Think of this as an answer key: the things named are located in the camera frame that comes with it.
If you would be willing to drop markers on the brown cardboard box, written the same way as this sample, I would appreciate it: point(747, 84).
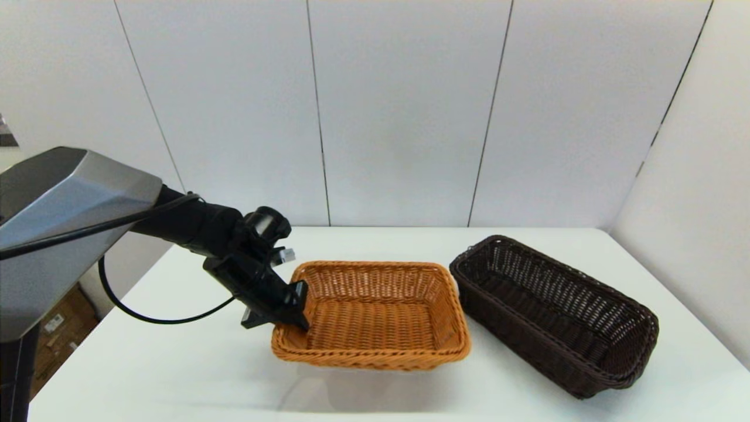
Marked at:
point(64, 357)
point(42, 384)
point(58, 310)

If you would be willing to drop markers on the dark brown woven basket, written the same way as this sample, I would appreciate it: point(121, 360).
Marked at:
point(527, 340)

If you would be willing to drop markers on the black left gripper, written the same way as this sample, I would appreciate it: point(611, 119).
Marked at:
point(249, 278)

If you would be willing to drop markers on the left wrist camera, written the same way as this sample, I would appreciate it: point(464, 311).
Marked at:
point(286, 255)

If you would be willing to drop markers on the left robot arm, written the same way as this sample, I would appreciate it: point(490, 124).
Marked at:
point(70, 205)

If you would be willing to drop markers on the orange woven basket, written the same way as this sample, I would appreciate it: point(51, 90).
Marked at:
point(375, 328)

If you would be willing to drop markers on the grey wall fixture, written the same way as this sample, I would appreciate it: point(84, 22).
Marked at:
point(6, 139)

